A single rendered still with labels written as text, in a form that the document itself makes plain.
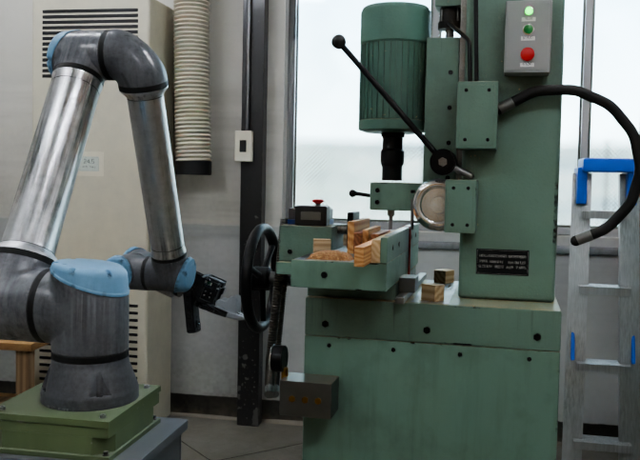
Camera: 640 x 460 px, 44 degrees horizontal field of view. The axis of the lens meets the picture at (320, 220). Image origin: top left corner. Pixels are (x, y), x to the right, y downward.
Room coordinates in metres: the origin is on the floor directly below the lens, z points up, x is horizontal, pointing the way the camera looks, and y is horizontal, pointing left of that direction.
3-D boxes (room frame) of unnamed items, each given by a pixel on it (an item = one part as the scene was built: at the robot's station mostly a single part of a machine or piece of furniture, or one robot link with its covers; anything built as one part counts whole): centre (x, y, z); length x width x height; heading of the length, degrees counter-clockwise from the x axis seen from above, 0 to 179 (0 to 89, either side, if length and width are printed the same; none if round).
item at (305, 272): (2.01, -0.06, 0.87); 0.61 x 0.30 x 0.06; 167
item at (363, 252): (1.93, -0.16, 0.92); 0.66 x 0.02 x 0.04; 167
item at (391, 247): (1.97, -0.21, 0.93); 0.60 x 0.02 x 0.06; 167
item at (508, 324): (2.00, -0.30, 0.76); 0.57 x 0.45 x 0.09; 77
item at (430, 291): (1.85, -0.26, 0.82); 0.04 x 0.03 x 0.04; 40
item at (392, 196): (2.03, -0.20, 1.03); 0.14 x 0.07 x 0.09; 77
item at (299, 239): (2.03, 0.02, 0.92); 0.15 x 0.13 x 0.09; 167
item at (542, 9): (1.82, -0.46, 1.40); 0.10 x 0.06 x 0.16; 77
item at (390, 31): (2.03, -0.18, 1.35); 0.18 x 0.18 x 0.31
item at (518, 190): (1.97, -0.46, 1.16); 0.22 x 0.22 x 0.72; 77
